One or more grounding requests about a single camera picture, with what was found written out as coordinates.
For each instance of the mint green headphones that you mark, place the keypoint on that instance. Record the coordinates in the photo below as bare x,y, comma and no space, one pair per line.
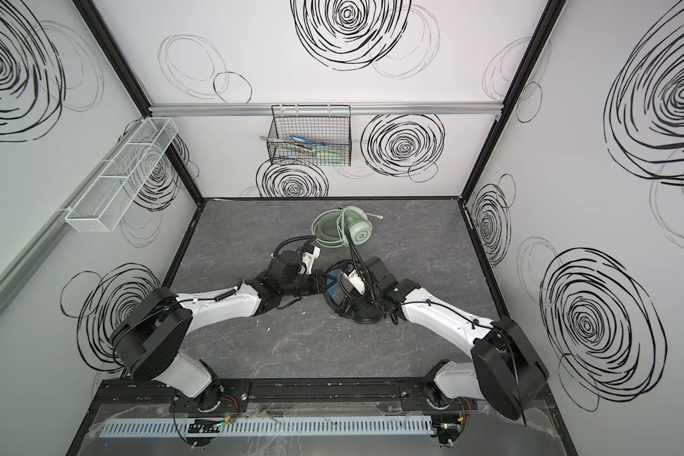
338,227

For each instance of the white slotted cable duct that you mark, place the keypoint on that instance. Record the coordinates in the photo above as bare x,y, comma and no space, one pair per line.
198,428

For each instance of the right corner frame post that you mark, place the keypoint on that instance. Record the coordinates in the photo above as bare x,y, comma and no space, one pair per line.
546,24

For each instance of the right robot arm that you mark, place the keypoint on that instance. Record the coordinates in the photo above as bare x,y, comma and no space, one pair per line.
504,368

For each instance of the black corner frame post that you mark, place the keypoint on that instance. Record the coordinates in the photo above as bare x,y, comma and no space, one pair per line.
102,35

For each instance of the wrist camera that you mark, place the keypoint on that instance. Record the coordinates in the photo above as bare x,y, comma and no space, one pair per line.
356,281
308,254

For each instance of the clear wall shelf bin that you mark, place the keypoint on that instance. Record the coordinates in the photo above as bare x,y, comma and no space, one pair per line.
137,173

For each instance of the side wall aluminium rail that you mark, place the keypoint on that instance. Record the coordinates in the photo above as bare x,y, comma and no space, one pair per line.
21,270

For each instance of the black wire basket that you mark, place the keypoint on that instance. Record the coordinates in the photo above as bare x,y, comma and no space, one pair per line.
333,130

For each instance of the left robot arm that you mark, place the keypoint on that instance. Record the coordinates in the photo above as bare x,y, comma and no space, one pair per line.
148,342

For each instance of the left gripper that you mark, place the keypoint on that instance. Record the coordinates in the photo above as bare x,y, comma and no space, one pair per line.
313,282

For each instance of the black and blue headphones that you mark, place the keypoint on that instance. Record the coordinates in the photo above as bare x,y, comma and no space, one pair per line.
376,304

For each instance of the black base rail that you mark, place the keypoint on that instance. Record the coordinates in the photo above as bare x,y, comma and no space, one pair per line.
411,394

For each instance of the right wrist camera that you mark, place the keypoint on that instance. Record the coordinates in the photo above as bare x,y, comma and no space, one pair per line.
356,281

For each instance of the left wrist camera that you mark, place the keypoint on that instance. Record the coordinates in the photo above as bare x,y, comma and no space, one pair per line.
308,254

